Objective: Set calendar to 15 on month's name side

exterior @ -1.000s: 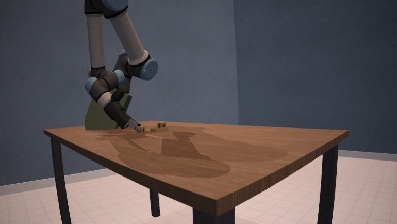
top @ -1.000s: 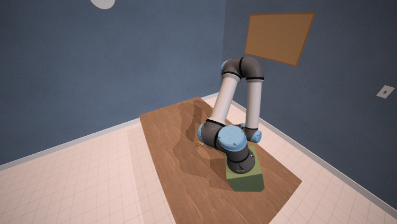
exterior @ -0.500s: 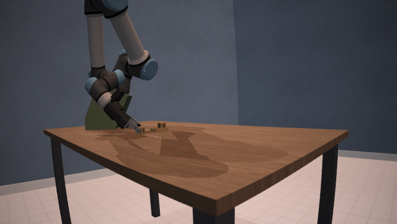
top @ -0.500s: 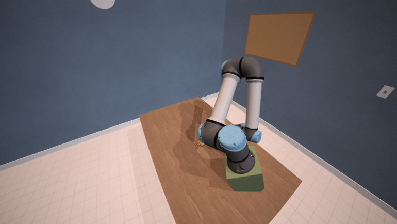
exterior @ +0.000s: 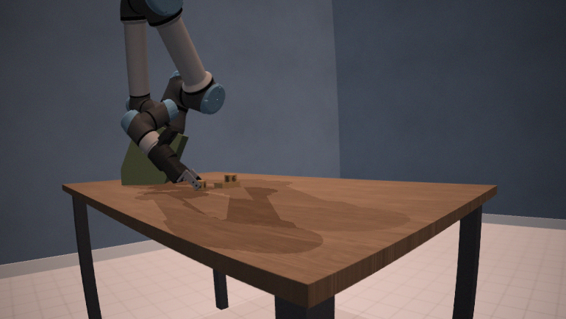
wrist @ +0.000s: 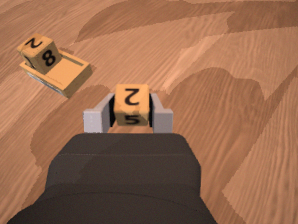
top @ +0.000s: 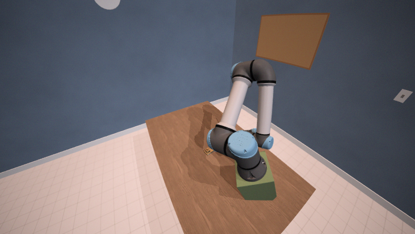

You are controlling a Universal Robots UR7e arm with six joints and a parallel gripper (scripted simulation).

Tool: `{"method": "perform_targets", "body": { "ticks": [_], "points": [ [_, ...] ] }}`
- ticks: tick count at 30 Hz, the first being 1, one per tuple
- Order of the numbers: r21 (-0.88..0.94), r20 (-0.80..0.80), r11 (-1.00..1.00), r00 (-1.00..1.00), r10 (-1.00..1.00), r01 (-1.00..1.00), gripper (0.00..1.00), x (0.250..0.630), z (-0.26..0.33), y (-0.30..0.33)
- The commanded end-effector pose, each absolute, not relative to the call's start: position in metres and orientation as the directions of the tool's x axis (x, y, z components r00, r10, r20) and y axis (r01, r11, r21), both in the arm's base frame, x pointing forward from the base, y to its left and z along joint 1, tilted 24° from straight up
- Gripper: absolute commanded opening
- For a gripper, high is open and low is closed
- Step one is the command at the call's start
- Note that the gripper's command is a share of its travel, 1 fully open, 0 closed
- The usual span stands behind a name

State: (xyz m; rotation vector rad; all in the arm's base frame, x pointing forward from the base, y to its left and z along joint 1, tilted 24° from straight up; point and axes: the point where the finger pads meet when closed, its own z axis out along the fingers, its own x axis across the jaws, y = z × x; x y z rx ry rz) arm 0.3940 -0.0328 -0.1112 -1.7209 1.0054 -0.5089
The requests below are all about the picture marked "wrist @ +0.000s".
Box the orange number cube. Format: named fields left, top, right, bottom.
left=17, top=33, right=62, bottom=75
left=114, top=84, right=149, bottom=126

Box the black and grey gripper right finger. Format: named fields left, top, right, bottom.
left=149, top=93, right=173, bottom=133

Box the light wooden tray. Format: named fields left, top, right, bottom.
left=20, top=49, right=93, bottom=99

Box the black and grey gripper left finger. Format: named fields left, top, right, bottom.
left=82, top=93, right=116, bottom=133

